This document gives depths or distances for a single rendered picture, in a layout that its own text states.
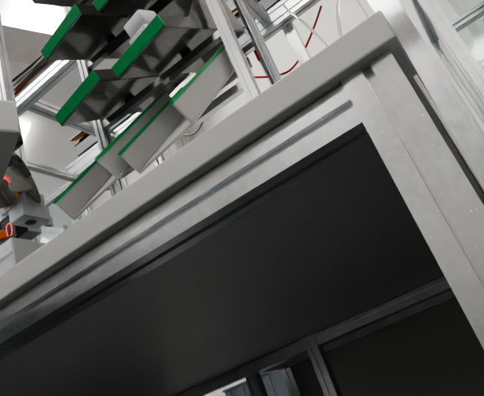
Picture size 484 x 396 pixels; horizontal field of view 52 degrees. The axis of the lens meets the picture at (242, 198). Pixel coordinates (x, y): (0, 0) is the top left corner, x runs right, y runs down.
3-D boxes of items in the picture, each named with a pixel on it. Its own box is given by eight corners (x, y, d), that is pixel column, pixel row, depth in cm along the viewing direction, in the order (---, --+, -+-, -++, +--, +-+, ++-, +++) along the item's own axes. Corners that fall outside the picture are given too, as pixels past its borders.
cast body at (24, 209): (23, 214, 97) (19, 184, 99) (9, 225, 98) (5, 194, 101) (59, 221, 103) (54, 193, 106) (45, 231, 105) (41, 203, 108)
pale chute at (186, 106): (195, 123, 68) (171, 100, 67) (139, 174, 75) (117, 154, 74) (242, 61, 91) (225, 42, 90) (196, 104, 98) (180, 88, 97)
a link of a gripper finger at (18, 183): (26, 212, 97) (-12, 180, 96) (42, 200, 102) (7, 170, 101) (34, 202, 96) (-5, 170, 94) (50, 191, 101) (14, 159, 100)
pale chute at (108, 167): (119, 177, 74) (96, 156, 73) (73, 221, 81) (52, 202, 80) (181, 107, 97) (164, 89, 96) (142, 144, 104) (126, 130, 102)
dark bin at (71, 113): (100, 81, 83) (75, 45, 84) (61, 126, 90) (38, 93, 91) (190, 73, 107) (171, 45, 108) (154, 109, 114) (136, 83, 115)
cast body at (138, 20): (153, 38, 80) (129, 3, 80) (137, 56, 82) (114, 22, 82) (182, 38, 87) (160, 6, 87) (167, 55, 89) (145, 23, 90)
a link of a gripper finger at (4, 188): (-2, 229, 100) (-28, 188, 97) (16, 216, 105) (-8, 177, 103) (10, 224, 99) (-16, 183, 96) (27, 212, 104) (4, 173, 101)
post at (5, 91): (45, 324, 112) (-9, 12, 153) (36, 329, 113) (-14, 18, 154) (56, 324, 115) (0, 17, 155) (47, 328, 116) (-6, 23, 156)
